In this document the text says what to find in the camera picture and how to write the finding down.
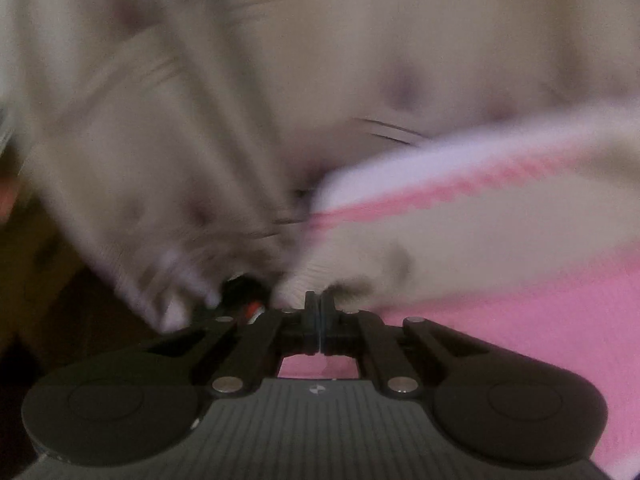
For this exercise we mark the pink and white blanket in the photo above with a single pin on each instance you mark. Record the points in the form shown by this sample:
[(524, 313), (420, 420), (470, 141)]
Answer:
[(545, 320)]

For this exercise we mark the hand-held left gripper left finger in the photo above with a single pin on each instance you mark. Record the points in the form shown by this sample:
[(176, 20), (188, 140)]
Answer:
[(311, 322)]

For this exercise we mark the beige small garment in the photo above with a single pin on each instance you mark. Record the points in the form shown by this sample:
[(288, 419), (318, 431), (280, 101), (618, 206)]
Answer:
[(465, 240)]

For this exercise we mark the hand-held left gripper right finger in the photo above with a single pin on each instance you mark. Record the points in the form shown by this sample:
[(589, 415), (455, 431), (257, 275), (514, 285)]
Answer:
[(325, 322)]

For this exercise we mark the beige floral bedsheet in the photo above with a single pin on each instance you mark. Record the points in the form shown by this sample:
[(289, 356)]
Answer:
[(280, 50)]

